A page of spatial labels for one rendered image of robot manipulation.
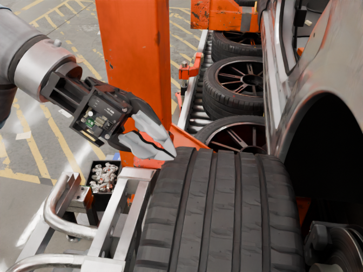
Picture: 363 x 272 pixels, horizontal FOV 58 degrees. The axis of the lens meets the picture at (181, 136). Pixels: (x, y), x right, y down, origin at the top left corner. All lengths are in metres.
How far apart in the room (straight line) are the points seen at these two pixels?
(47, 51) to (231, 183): 0.35
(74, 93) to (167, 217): 0.23
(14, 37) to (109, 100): 0.16
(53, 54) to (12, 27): 0.07
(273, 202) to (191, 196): 0.13
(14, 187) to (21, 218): 0.28
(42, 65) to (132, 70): 0.47
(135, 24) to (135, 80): 0.17
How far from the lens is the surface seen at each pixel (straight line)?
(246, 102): 1.99
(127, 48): 0.92
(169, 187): 0.53
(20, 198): 2.28
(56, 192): 0.80
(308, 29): 2.27
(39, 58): 0.51
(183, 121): 1.99
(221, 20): 2.90
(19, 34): 0.54
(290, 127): 0.93
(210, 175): 0.57
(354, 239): 0.77
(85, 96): 0.47
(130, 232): 0.56
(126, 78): 0.96
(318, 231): 0.87
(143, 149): 0.52
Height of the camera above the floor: 1.58
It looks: 39 degrees down
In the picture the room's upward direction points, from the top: straight up
